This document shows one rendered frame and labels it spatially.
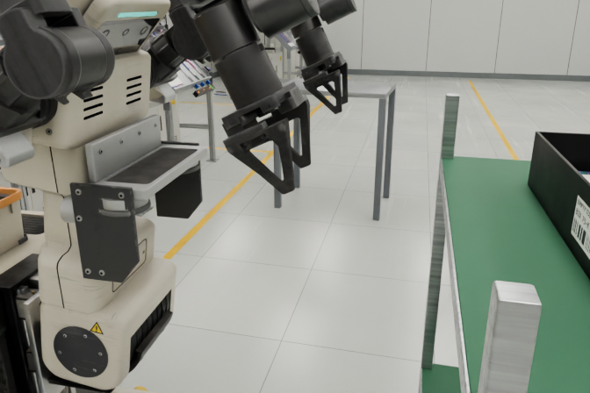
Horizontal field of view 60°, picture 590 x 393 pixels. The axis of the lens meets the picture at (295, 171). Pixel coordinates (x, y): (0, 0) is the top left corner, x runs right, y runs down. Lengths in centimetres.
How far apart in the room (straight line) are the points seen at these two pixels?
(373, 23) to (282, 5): 941
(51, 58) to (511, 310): 51
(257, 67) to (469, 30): 943
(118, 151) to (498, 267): 60
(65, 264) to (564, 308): 74
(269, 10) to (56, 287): 62
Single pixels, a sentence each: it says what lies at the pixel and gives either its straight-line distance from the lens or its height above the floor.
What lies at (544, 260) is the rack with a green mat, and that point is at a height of 95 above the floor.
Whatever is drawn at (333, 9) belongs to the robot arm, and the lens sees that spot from 96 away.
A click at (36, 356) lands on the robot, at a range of 112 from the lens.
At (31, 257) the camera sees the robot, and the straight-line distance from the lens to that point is 119.
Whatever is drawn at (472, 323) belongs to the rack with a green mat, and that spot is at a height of 95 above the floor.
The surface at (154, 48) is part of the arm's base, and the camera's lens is 106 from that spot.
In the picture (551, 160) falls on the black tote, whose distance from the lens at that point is 98.
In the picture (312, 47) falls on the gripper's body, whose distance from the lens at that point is 96.
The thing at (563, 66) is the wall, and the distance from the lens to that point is 1025.
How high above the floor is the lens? 130
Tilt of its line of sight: 18 degrees down
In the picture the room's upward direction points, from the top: straight up
